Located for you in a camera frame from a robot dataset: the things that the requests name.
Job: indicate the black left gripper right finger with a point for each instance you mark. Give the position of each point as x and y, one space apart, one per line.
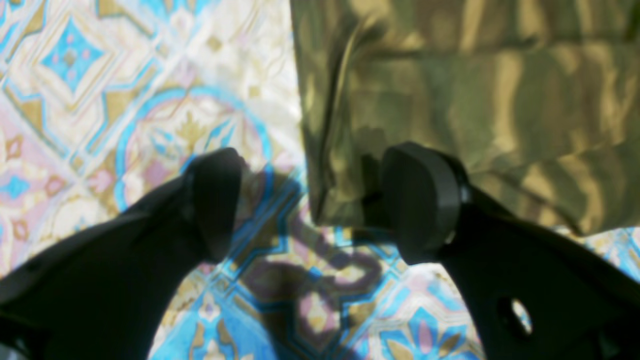
532 293

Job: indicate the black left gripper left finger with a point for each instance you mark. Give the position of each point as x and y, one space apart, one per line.
101 293

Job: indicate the camouflage T-shirt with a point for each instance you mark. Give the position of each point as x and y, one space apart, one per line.
539 99

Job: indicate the patterned tablecloth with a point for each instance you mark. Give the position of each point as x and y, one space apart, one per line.
103 101

